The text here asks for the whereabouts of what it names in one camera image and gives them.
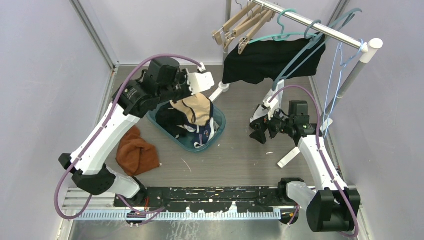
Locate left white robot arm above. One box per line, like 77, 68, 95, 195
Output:
61, 57, 196, 207

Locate light blue wire hanger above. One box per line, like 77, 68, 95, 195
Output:
321, 39, 365, 139

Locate black garment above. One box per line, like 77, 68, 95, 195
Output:
222, 38, 326, 85

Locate beige underwear navy trim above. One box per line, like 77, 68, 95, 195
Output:
170, 93, 214, 126

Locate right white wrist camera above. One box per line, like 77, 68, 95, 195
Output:
261, 98, 280, 120

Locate teal plastic basket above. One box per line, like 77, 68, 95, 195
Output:
146, 103, 226, 153

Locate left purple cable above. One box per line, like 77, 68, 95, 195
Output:
53, 53, 205, 227

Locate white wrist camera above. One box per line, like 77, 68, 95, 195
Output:
261, 98, 280, 120
187, 62, 215, 95

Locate brown towel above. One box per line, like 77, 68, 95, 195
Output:
115, 125, 160, 177

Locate white black underwear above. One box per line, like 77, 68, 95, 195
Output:
249, 89, 284, 130

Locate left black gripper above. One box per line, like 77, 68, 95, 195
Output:
157, 69, 198, 105

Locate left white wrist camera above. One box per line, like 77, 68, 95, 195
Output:
187, 62, 215, 95

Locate white clothes rack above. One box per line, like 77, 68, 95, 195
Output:
206, 0, 384, 169

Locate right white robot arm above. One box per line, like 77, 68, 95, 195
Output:
250, 100, 361, 233

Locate wooden hangers at back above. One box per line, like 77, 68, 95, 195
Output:
214, 2, 276, 54

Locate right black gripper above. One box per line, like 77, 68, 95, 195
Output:
250, 105, 294, 144

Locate black underwear beige waistband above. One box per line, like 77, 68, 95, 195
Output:
155, 103, 188, 139

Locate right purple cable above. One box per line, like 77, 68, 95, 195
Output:
267, 85, 360, 238

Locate teal plastic hanger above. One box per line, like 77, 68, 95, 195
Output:
248, 8, 318, 44

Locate purple cable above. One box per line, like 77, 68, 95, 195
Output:
53, 53, 205, 227
267, 85, 360, 238

